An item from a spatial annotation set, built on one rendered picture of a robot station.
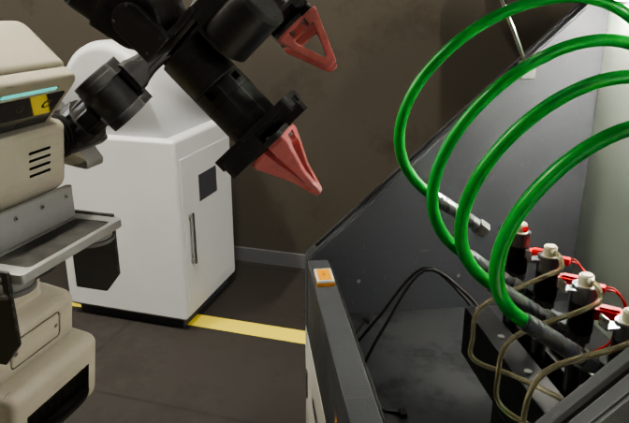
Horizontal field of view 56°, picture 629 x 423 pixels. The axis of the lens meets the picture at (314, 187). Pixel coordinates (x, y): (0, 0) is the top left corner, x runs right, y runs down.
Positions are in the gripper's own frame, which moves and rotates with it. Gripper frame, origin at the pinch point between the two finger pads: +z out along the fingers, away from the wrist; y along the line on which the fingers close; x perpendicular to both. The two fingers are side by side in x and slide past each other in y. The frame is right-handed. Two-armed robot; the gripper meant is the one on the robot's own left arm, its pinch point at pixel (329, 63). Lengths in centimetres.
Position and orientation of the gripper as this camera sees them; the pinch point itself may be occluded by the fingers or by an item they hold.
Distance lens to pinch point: 86.2
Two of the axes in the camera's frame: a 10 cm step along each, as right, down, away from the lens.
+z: 6.8, 7.4, -0.1
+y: 0.7, -0.5, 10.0
